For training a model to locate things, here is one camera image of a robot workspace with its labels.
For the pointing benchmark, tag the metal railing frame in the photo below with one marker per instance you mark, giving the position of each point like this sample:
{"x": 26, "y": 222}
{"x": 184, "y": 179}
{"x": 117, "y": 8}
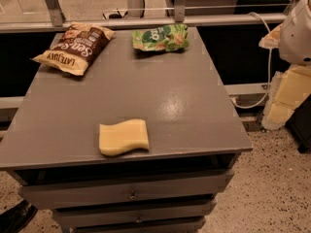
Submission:
{"x": 56, "y": 15}

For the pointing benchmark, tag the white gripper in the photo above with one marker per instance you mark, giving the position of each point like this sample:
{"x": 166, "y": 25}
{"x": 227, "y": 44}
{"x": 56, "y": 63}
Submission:
{"x": 296, "y": 38}

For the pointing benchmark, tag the grey drawer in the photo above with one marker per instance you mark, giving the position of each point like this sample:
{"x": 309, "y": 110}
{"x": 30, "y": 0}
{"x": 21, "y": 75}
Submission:
{"x": 70, "y": 195}
{"x": 176, "y": 225}
{"x": 135, "y": 214}

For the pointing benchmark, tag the bottom grey drawer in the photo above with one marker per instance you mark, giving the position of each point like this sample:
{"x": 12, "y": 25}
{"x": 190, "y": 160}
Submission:
{"x": 176, "y": 225}

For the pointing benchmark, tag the middle grey drawer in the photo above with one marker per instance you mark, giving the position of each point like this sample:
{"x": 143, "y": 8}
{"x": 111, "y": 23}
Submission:
{"x": 135, "y": 214}

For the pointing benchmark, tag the green rice chip bag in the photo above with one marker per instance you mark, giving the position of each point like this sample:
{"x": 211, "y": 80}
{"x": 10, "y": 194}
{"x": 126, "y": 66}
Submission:
{"x": 167, "y": 38}

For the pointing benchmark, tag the brown and yellow chip bag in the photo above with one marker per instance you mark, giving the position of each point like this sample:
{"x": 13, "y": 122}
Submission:
{"x": 77, "y": 49}

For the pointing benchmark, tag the yellow sponge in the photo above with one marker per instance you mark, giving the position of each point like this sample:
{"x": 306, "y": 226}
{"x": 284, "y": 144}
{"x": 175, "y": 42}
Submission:
{"x": 122, "y": 137}

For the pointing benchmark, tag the black shoe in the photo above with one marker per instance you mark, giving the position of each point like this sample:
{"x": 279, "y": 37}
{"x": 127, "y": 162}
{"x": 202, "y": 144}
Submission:
{"x": 15, "y": 219}

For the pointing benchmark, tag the grey drawer cabinet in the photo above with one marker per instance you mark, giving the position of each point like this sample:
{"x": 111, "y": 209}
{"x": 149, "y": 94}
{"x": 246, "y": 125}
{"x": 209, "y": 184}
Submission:
{"x": 191, "y": 122}

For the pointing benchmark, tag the top grey drawer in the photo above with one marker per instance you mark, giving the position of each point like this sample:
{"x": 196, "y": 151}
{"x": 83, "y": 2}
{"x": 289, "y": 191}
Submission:
{"x": 70, "y": 195}

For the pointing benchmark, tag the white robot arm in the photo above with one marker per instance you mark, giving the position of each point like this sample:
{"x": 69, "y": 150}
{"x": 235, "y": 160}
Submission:
{"x": 295, "y": 36}

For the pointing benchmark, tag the black and white floor object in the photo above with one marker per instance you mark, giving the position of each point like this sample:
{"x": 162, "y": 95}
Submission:
{"x": 116, "y": 15}

